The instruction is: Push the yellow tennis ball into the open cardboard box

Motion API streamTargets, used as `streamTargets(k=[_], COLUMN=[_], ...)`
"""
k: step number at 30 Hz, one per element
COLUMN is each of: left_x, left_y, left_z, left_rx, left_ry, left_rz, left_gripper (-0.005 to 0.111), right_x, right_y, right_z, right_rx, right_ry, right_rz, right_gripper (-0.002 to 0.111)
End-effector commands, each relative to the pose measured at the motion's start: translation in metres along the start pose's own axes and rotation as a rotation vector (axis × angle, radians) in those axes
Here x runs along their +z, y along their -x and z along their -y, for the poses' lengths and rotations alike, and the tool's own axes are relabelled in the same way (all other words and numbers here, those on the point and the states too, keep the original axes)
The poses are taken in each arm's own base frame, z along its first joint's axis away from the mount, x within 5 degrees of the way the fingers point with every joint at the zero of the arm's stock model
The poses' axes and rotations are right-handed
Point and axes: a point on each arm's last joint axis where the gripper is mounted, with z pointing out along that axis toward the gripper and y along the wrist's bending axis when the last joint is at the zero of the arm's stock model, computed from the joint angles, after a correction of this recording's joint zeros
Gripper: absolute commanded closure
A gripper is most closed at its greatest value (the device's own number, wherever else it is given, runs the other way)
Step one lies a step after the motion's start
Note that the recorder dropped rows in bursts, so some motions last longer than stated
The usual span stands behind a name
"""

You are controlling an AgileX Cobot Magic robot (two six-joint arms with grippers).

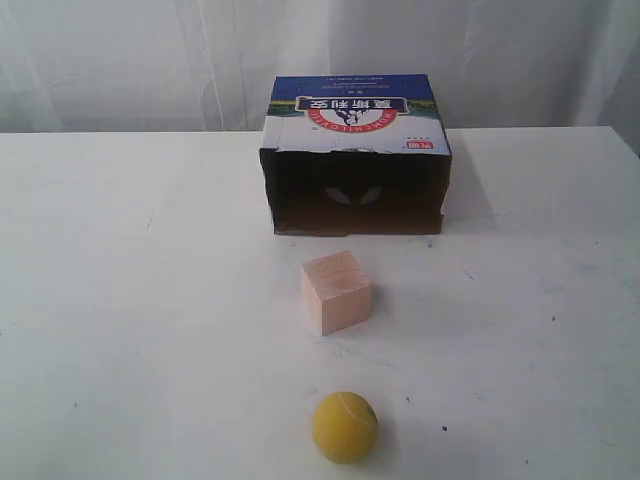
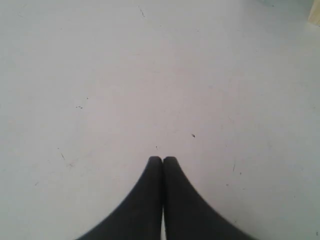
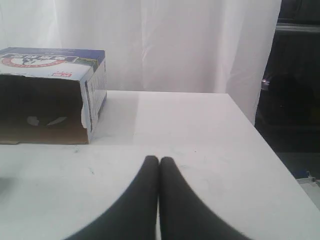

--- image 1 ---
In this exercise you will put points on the light wooden cube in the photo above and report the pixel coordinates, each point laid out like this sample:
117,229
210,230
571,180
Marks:
336,292

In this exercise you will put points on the yellow tennis ball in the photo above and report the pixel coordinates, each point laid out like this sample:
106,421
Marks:
345,428

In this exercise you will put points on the blue white cardboard box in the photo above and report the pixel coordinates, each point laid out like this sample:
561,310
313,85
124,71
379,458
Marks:
355,155

